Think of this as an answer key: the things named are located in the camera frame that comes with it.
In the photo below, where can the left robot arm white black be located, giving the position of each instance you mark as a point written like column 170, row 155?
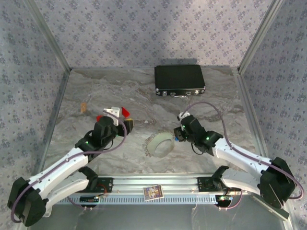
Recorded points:
column 57, row 167

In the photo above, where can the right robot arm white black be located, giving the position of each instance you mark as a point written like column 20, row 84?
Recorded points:
column 242, row 158

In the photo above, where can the red key tag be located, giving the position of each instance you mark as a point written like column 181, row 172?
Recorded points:
column 98, row 117
column 125, row 111

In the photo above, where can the black case with metal latches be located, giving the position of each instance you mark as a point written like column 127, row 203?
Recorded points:
column 178, row 77

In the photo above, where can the colourful picture card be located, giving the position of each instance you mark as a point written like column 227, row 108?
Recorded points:
column 153, row 191

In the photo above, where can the left black electronics board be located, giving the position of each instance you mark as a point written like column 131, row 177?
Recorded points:
column 88, row 198

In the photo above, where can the right electronics board with lights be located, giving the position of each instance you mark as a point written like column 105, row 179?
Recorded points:
column 224, row 198

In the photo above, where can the grey metal bar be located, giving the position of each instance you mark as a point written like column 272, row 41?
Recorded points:
column 283, row 214

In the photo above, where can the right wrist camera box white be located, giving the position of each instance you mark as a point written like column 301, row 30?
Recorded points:
column 182, row 116

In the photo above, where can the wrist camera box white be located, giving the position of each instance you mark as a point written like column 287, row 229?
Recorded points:
column 112, row 115
column 182, row 116

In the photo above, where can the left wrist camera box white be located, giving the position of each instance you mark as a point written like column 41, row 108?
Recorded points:
column 112, row 115

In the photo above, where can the aluminium mounting rail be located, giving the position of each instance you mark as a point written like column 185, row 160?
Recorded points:
column 156, row 180

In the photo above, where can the aluminium table side rail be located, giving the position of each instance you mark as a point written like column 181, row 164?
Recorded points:
column 247, row 95
column 57, row 107

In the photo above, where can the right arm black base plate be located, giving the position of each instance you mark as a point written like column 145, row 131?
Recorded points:
column 204, row 185

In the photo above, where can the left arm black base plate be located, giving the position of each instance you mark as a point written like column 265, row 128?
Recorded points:
column 105, row 185

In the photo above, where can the grey plastic bracket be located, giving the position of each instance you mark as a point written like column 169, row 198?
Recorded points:
column 49, row 211

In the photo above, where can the aluminium frame upright post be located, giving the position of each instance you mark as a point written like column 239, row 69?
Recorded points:
column 258, row 36
column 50, row 36

